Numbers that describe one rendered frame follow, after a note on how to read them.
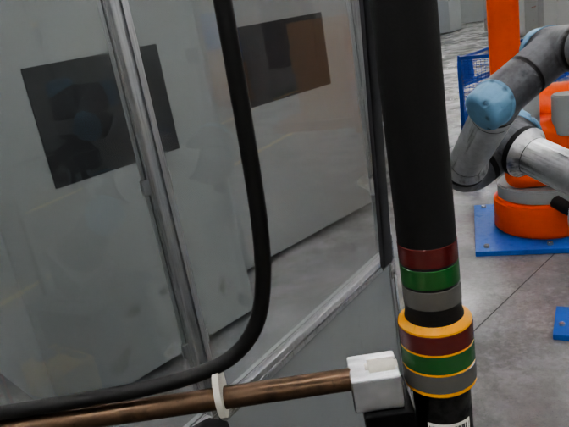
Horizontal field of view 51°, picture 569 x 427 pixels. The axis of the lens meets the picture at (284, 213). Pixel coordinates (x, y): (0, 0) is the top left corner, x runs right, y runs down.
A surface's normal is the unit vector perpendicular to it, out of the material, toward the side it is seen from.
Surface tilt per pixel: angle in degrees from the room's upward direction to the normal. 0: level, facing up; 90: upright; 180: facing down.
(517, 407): 0
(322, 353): 90
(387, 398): 90
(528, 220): 90
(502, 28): 96
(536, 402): 0
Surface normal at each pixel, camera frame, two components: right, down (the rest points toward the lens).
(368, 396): 0.00, 0.32
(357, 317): 0.81, 0.05
